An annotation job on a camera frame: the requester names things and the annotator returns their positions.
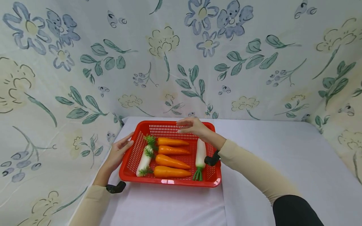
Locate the person's left thumb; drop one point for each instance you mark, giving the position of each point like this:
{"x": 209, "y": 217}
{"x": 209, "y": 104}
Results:
{"x": 127, "y": 147}

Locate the person's right hand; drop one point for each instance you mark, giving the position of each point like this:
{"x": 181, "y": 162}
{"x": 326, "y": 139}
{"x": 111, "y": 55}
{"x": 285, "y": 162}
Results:
{"x": 196, "y": 127}

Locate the white toy radish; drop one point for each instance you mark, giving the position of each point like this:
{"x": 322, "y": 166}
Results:
{"x": 200, "y": 153}
{"x": 143, "y": 163}

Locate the person's right forearm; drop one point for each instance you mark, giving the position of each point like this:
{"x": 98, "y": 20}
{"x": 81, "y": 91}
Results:
{"x": 249, "y": 164}

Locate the orange toy carrot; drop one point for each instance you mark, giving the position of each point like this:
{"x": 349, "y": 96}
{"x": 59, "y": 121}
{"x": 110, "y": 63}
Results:
{"x": 171, "y": 172}
{"x": 172, "y": 150}
{"x": 169, "y": 161}
{"x": 172, "y": 142}

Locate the red plastic basket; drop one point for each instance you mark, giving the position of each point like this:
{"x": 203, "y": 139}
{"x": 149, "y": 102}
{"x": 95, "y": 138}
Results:
{"x": 209, "y": 174}

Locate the person's left hand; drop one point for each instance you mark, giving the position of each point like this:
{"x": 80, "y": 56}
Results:
{"x": 116, "y": 155}

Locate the person's left forearm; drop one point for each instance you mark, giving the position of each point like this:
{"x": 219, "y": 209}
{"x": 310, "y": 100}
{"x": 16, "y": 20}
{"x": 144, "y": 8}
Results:
{"x": 90, "y": 204}

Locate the person's right thumb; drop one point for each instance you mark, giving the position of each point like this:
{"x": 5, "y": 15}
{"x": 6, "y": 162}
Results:
{"x": 185, "y": 130}

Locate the person's right fingers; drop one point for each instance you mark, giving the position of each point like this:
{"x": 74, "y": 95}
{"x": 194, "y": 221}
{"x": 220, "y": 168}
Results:
{"x": 185, "y": 122}

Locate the person's left fingers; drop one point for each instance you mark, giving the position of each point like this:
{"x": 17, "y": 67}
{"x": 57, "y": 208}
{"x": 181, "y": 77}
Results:
{"x": 124, "y": 138}

